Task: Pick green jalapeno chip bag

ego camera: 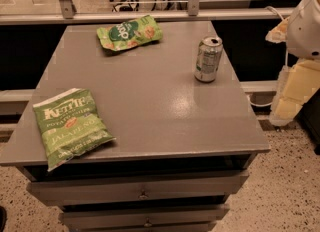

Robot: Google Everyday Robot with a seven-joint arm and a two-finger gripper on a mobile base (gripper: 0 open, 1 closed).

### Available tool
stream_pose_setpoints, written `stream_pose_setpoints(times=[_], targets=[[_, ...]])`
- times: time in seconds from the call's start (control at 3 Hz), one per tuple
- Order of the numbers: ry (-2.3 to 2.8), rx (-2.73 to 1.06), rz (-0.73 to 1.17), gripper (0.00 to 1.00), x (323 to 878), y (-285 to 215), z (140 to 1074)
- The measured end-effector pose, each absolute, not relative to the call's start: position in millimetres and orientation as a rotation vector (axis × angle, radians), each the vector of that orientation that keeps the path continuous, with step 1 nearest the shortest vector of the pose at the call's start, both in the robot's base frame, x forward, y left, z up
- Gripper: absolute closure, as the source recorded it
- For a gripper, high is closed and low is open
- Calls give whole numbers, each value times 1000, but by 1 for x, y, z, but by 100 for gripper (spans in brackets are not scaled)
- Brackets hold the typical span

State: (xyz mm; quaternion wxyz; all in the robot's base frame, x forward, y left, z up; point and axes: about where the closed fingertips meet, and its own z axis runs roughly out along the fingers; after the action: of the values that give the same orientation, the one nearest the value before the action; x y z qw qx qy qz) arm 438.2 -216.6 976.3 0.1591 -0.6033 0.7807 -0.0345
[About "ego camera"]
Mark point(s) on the metal railing frame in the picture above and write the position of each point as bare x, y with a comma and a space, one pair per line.
143, 12

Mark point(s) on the grey drawer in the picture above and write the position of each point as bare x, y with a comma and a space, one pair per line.
138, 188
144, 217

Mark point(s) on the silver green soda can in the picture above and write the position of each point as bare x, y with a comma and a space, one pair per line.
208, 58

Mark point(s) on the grey drawer cabinet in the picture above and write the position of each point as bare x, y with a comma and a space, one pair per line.
163, 119

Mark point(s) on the upper grey drawer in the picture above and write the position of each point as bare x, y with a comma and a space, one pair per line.
138, 188

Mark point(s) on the green snack pouch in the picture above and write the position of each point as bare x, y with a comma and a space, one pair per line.
130, 34

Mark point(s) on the lower grey drawer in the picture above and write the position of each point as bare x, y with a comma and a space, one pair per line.
144, 217

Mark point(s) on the green Kettle jalapeno chip bag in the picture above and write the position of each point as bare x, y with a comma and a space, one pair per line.
70, 126

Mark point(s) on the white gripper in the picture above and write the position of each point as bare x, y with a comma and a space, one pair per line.
305, 31

